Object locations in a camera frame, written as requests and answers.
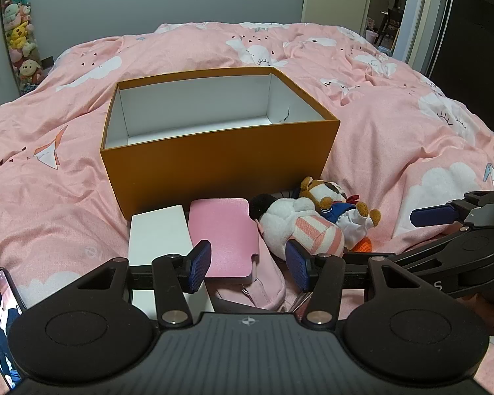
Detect white door frame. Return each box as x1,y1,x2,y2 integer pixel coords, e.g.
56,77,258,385
392,0,457,75

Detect pink fabric pouch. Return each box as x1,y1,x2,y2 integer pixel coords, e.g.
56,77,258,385
212,218,287,311

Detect white plush dog striped outfit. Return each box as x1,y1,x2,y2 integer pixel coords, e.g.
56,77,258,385
249,193,346,258

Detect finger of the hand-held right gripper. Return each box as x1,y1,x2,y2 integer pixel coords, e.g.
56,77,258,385
410,189,494,228
395,226,471,275

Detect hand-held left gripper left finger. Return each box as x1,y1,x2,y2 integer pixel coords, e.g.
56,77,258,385
77,241,212,330

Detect dark wooden chair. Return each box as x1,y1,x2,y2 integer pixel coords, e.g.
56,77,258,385
374,8,403,48

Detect column of plush toys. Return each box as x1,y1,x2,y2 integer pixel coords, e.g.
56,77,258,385
0,0,44,96

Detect person's right hand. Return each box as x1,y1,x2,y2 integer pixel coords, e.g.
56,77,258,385
463,295,494,328

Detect brown plush dog sailor outfit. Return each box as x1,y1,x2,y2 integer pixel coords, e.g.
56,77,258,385
298,177,383,252

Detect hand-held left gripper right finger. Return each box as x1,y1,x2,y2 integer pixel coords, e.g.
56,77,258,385
285,241,421,330

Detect white box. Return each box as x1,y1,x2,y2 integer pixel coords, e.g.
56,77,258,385
127,204,215,322

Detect pink box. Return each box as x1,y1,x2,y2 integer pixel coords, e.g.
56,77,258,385
188,198,261,284

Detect orange cardboard box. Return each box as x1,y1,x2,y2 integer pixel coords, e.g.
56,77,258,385
100,67,341,222

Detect smartphone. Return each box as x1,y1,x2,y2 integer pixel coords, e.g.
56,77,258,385
0,267,28,391

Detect pink printed blanket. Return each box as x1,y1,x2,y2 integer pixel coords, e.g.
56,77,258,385
0,20,494,395

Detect dark wardrobe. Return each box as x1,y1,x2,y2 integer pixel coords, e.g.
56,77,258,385
430,0,494,110

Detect orange crochet toy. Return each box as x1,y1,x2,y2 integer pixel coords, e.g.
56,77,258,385
348,234,376,254

